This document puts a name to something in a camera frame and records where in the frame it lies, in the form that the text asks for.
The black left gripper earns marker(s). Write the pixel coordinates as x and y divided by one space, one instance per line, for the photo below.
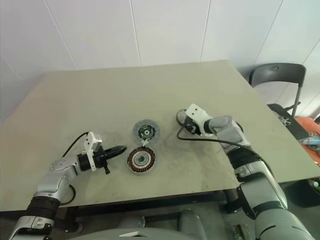
100 158

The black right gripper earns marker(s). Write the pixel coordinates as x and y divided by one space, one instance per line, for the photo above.
192 127

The silver spoked rotor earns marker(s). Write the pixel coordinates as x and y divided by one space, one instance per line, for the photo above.
178 119

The silver motor lid with circuit board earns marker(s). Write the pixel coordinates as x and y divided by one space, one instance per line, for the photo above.
146 132

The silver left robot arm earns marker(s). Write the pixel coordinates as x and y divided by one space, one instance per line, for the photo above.
50 185

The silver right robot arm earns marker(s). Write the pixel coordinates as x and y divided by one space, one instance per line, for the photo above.
262 185

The motor housing with copper windings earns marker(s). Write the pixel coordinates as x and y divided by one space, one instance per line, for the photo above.
136 165

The small silver spoked wheel part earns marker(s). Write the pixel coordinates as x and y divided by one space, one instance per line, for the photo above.
285 121

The broad grey rounded shell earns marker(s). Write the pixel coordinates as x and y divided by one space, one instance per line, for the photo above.
150 232

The grey rounded knob shape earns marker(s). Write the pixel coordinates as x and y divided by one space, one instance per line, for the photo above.
191 225

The black folding chair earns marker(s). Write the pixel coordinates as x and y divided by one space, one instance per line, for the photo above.
275 72

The orange cloth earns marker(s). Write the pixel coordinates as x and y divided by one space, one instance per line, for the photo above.
307 125

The blue and white object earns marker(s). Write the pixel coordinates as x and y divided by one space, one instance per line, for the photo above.
312 142

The black round bin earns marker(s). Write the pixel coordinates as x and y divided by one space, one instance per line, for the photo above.
300 195

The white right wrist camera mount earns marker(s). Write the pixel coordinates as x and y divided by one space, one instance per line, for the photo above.
196 112

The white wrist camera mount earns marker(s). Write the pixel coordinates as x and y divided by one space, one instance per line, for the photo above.
92 140
196 112

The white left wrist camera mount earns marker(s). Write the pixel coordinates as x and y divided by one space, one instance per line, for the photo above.
92 140

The dark table frame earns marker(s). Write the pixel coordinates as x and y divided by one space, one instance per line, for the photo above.
150 202

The small metal bracket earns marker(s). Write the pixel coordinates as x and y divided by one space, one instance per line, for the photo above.
240 230

